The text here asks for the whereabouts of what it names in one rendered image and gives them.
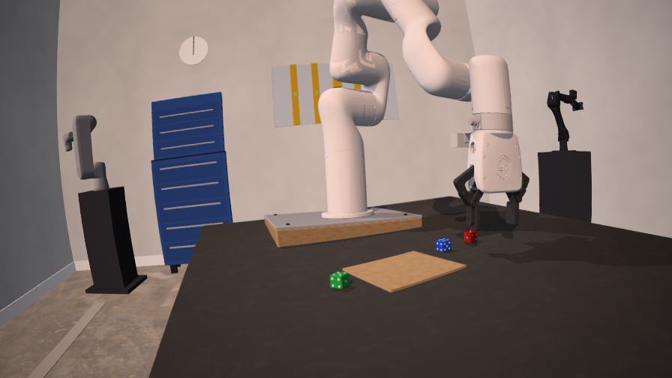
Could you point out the blue die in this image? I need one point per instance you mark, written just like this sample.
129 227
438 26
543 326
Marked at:
443 245

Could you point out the tan square mat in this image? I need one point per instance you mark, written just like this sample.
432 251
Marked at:
402 271

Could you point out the red die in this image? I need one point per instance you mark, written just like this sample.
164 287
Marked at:
470 236

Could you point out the green die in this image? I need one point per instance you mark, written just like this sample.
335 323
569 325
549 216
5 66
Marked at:
339 280

